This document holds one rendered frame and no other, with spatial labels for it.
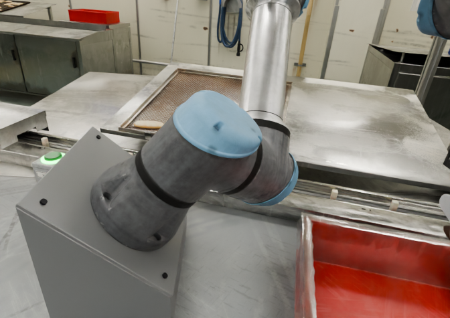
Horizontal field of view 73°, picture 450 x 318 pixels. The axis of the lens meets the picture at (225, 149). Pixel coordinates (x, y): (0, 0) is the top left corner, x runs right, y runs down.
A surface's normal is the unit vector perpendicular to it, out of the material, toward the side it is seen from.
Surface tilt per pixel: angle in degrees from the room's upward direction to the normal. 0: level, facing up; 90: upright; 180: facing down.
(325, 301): 0
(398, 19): 90
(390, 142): 10
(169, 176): 79
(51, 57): 90
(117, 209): 59
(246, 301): 0
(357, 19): 90
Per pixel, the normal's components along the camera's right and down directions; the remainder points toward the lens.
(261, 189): 0.44, 0.61
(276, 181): 0.64, 0.32
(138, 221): 0.24, 0.26
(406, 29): -0.24, 0.43
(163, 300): 0.01, 0.45
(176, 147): -0.40, 0.02
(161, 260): 0.69, -0.65
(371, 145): 0.02, -0.80
